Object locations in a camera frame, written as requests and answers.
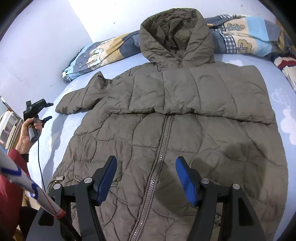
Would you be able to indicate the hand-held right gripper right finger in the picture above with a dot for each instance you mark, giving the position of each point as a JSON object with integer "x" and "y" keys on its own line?
{"x": 185, "y": 179}

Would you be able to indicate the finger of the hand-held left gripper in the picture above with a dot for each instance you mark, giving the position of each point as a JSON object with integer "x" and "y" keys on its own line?
{"x": 42, "y": 103}
{"x": 46, "y": 118}

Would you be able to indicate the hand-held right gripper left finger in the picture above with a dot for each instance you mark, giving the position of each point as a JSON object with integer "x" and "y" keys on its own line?
{"x": 108, "y": 177}

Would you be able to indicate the grey-brown hooded puffer jacket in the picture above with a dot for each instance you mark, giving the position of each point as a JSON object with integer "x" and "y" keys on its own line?
{"x": 185, "y": 111}

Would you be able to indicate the person's left forearm red sleeve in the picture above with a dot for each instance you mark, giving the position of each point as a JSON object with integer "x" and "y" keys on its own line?
{"x": 10, "y": 185}

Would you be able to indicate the person's left hand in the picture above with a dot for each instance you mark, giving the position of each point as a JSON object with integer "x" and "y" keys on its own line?
{"x": 23, "y": 136}

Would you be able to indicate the light blue bed sheet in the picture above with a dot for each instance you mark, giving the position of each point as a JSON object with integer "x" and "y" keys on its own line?
{"x": 67, "y": 125}

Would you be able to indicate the white appliance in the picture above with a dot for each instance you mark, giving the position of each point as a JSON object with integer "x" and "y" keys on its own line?
{"x": 8, "y": 129}

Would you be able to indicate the patchwork cartoon print blanket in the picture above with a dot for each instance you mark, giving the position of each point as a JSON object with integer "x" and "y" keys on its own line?
{"x": 101, "y": 54}

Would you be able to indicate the navy starry striped pillow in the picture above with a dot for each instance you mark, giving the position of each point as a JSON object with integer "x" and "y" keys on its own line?
{"x": 285, "y": 66}

